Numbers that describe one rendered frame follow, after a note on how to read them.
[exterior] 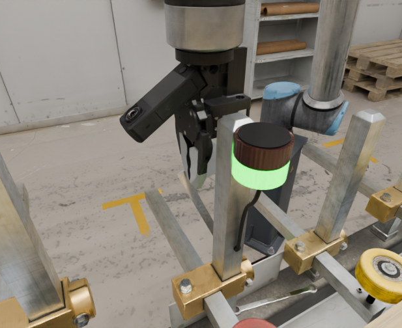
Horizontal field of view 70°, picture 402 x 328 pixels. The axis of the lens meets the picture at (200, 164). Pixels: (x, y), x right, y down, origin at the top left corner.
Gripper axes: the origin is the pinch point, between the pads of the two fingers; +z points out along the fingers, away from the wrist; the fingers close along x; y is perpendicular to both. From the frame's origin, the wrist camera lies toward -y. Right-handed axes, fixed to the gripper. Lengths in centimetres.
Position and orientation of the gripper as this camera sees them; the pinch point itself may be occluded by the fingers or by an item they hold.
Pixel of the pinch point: (191, 182)
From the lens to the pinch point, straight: 45.3
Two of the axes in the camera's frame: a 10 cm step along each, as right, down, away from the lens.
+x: -4.6, -5.0, 7.4
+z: 0.0, 8.3, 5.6
